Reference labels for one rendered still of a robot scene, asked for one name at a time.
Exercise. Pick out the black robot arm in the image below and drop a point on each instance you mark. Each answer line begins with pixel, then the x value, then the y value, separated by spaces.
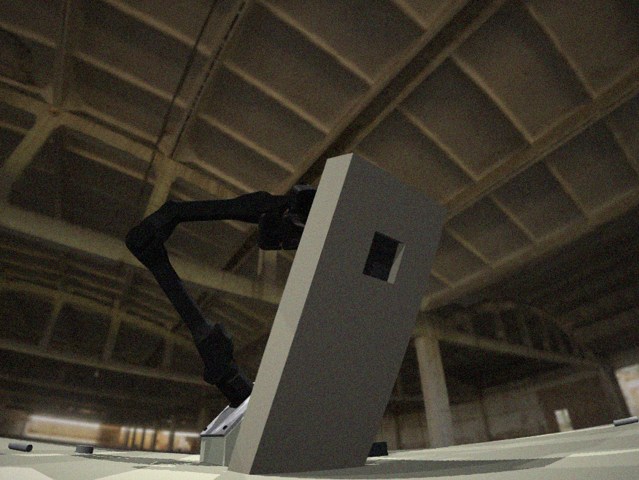
pixel 212 341

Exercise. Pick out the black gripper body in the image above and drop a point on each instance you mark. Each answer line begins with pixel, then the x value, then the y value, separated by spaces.
pixel 270 230

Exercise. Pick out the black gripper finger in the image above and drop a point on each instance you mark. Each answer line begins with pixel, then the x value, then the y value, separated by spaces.
pixel 292 230

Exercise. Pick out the dark grey panel with square opening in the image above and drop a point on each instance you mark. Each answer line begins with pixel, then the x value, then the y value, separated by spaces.
pixel 343 324

